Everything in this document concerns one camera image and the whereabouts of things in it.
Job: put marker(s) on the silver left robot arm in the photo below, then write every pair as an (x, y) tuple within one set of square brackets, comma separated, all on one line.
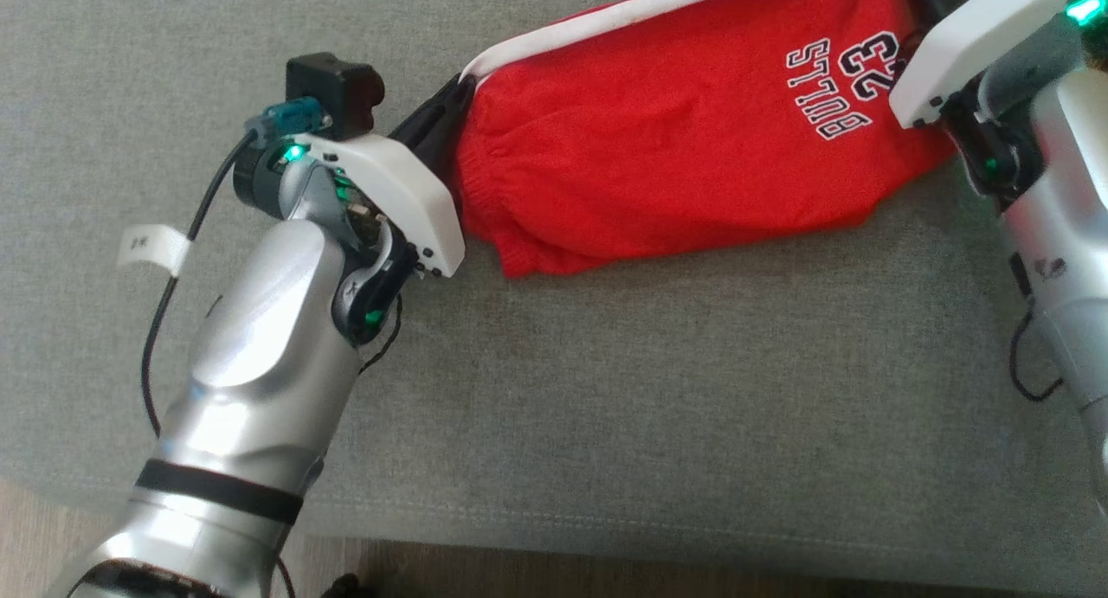
[(251, 364)]

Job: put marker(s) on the blue left camera connector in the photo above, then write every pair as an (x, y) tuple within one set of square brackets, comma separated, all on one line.
[(290, 118)]

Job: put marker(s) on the red basketball shorts with print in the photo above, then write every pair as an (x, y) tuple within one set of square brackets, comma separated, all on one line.
[(649, 148)]

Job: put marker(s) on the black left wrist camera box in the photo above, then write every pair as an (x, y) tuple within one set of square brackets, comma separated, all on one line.
[(333, 92)]

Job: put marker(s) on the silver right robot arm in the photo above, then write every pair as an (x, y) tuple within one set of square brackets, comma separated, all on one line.
[(1065, 234)]

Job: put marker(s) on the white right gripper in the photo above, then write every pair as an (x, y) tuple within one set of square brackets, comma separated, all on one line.
[(961, 53)]

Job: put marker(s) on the large grey sofa seat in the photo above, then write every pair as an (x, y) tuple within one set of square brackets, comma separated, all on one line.
[(649, 364)]

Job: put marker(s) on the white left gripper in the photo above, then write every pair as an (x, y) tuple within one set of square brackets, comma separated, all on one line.
[(407, 191)]

